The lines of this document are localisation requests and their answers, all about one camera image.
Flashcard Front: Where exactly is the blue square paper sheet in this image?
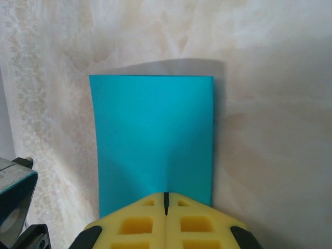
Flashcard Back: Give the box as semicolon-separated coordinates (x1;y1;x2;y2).
89;59;224;218

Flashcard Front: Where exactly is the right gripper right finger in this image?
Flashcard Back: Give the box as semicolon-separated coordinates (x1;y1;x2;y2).
165;191;266;249

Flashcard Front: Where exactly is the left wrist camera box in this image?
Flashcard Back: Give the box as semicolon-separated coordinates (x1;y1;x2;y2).
0;156;39;234

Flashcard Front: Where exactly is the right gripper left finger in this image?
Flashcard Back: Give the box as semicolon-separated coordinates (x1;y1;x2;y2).
67;191;167;249

